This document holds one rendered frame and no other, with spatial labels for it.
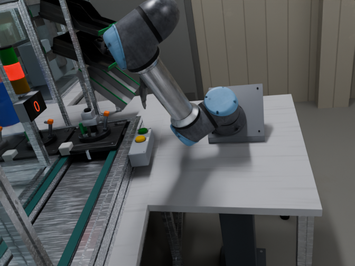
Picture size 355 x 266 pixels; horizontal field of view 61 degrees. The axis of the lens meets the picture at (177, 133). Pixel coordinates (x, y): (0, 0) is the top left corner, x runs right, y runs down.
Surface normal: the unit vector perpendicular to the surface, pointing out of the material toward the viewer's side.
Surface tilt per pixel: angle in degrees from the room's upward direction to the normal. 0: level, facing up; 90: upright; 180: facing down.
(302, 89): 90
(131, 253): 0
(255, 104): 45
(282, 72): 90
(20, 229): 90
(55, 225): 0
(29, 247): 90
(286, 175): 0
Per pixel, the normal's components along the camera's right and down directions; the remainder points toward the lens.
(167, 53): -0.22, 0.48
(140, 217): -0.17, -0.88
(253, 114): -0.28, -0.28
